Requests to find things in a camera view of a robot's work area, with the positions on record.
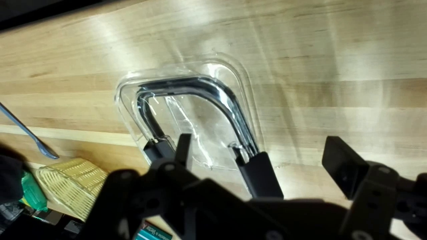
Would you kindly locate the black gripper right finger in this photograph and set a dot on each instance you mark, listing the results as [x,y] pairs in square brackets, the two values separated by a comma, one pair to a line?
[371,200]

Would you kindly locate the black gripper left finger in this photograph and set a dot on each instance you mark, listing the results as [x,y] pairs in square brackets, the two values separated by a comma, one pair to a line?
[128,191]

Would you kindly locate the teal printed package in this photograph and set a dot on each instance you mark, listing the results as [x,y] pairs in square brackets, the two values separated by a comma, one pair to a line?
[148,232]

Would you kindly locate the green plastic object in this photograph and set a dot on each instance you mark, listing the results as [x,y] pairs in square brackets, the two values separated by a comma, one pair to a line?
[33,193]

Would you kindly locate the metal spoon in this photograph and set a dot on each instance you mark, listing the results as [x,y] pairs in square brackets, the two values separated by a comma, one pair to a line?
[30,133]

